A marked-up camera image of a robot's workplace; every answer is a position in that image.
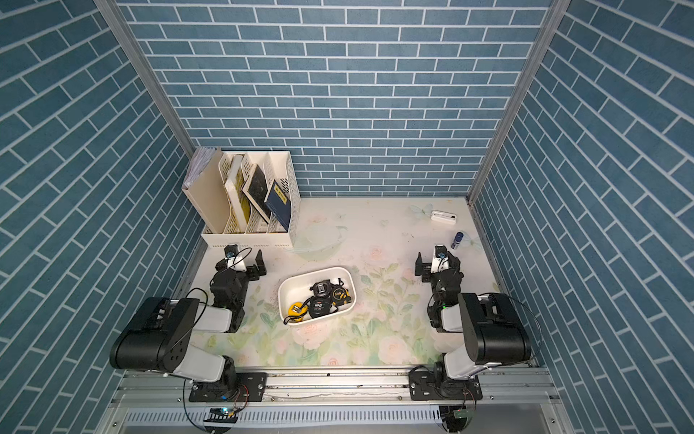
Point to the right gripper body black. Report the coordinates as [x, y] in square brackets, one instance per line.
[425, 268]

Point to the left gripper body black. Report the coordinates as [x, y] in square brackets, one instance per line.
[252, 269]

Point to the round black tape measure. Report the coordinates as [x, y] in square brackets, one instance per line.
[323, 289]

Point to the black yellow tape measure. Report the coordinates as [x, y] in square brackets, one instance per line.
[341, 297]

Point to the black square tape measure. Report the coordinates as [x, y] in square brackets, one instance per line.
[318, 307]

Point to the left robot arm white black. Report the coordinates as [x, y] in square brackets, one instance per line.
[158, 337]

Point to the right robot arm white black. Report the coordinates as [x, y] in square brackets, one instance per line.
[492, 331]

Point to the white plastic storage box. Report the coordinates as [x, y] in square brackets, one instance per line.
[297, 289]

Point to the white stapler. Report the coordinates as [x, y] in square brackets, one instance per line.
[443, 217]

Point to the dark blue book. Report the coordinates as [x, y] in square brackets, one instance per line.
[279, 204]

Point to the black book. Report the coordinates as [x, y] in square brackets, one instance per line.
[255, 188]

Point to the beige desktop file organizer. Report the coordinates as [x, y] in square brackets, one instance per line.
[209, 198]

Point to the white yellow book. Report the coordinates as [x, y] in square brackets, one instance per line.
[233, 182]

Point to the paper stack in organizer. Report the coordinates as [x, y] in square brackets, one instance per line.
[201, 158]

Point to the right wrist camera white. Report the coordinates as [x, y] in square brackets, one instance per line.
[440, 261]

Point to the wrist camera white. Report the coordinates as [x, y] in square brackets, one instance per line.
[235, 257]
[440, 261]

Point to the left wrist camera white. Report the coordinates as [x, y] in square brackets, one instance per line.
[235, 257]

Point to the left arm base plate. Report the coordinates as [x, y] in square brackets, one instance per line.
[244, 388]

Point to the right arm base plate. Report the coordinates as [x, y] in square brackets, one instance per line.
[424, 385]

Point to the aluminium mounting rail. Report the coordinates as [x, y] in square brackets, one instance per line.
[336, 386]

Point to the white ventilated cable duct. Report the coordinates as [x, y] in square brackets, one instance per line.
[270, 417]

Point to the left corner aluminium post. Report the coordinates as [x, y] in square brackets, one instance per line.
[119, 27]

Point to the corner aluminium post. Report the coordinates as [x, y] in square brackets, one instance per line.
[549, 27]
[119, 27]

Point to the right corner aluminium post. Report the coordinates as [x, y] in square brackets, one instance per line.
[549, 27]

